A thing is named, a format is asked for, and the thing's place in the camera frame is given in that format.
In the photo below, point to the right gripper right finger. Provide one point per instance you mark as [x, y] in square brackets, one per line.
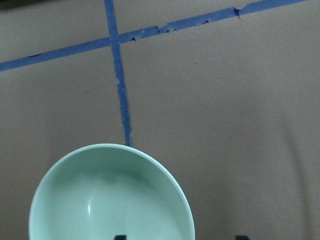
[242, 237]

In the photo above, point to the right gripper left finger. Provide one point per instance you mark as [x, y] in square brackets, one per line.
[120, 237]

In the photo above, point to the mint green bowl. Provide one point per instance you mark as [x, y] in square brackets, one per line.
[103, 190]

